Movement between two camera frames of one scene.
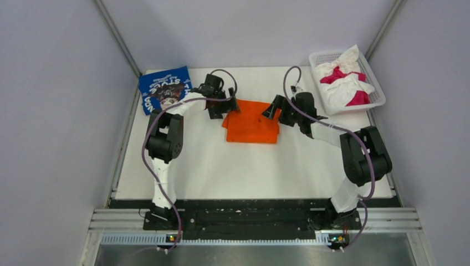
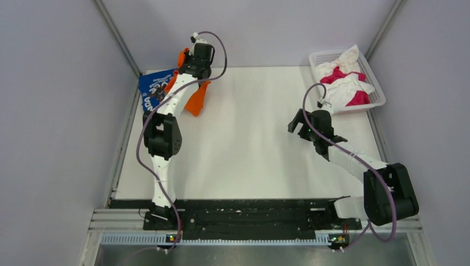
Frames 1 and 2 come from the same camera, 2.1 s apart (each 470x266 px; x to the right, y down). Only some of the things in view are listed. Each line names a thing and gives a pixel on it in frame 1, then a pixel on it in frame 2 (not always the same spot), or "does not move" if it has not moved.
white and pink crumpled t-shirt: x=343 y=83 does not move
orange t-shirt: x=250 y=125 → x=195 y=105
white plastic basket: x=377 y=97 does not move
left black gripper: x=227 y=106 → x=188 y=57
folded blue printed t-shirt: x=160 y=90 does not move
